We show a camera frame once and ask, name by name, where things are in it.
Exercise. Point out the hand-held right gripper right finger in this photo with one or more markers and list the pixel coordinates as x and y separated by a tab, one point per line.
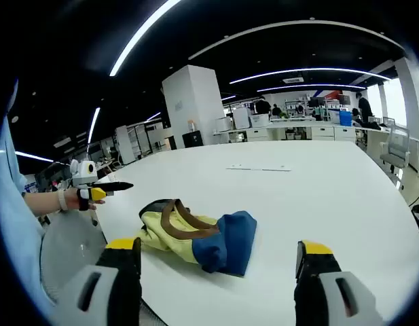
314	292

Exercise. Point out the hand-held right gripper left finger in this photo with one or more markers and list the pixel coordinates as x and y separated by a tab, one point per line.
124	288

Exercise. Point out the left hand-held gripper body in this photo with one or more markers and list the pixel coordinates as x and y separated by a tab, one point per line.
83	171

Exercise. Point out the yellow blue black garment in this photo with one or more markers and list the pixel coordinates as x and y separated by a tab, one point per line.
182	237

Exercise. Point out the person's left hand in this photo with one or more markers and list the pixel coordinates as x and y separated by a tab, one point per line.
72	201

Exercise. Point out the white wristband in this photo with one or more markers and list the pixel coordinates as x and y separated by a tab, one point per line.
62	200

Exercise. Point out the white glass cabinet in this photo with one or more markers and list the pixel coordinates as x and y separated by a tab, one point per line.
125	146

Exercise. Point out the short ceiling light strip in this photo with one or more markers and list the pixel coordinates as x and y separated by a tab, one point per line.
93	124
32	156

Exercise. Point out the person in light blue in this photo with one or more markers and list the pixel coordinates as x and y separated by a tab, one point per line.
15	210

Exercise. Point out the black cabinet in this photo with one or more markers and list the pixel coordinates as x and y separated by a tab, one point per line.
194	139

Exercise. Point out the long curved ceiling light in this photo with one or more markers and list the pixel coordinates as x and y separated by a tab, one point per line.
141	31

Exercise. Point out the long white workbench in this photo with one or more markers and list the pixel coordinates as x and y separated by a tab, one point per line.
324	132

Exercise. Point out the grey mesh office chair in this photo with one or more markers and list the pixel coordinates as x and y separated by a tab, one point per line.
397	142

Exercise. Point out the blue box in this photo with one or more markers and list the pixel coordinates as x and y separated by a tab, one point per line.
345	117

